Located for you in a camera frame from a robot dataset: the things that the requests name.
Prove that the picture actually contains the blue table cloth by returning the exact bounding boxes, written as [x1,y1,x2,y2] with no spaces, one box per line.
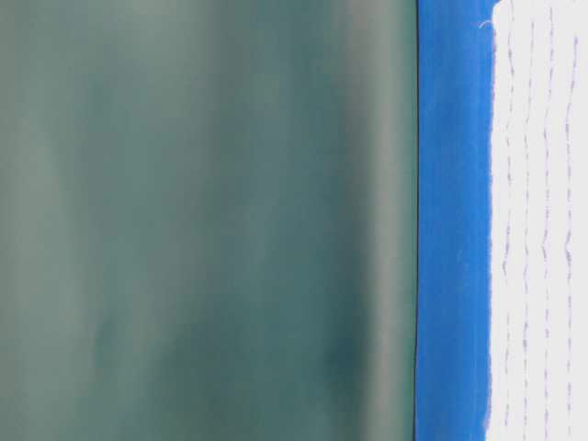
[414,1,493,440]

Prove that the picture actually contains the blue striped white towel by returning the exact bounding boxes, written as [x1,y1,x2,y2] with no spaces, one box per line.
[485,1,587,440]

